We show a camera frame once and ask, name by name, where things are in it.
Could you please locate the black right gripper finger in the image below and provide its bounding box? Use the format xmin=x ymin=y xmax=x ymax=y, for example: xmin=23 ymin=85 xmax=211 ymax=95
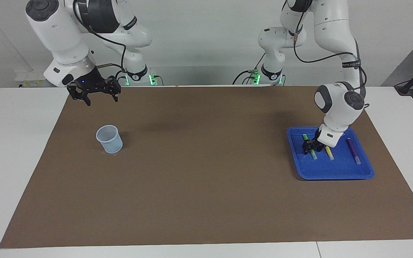
xmin=67 ymin=81 xmax=91 ymax=106
xmin=105 ymin=76 xmax=122 ymax=102

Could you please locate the green pen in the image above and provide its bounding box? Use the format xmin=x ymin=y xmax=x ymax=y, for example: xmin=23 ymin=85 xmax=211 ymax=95
xmin=303 ymin=134 xmax=318 ymax=160

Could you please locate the purple pen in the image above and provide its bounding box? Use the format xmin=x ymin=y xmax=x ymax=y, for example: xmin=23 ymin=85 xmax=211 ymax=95
xmin=346 ymin=138 xmax=361 ymax=165

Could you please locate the blue plastic tray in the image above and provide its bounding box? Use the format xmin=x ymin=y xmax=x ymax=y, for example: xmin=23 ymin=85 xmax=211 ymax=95
xmin=286 ymin=126 xmax=375 ymax=180

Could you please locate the white power strip box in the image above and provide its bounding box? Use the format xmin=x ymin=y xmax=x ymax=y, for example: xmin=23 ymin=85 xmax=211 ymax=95
xmin=15 ymin=71 xmax=51 ymax=87

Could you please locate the translucent plastic cup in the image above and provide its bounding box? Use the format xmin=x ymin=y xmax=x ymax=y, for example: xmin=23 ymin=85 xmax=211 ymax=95
xmin=96 ymin=125 xmax=123 ymax=154

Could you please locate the brown table mat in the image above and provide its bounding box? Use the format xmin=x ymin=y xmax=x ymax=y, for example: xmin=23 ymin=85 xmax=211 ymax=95
xmin=0 ymin=86 xmax=413 ymax=249

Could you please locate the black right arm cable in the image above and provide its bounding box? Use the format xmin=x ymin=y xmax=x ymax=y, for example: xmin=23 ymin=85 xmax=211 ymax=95
xmin=72 ymin=0 xmax=127 ymax=72

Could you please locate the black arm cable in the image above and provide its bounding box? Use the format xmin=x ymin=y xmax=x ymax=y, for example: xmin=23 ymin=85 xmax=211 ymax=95
xmin=292 ymin=0 xmax=369 ymax=108
xmin=72 ymin=0 xmax=127 ymax=72

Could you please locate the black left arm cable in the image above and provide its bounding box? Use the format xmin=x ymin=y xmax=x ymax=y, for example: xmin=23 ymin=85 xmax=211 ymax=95
xmin=292 ymin=0 xmax=369 ymax=108

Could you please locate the black left base cable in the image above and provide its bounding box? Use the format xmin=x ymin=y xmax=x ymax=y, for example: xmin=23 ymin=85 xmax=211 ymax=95
xmin=232 ymin=53 xmax=266 ymax=85

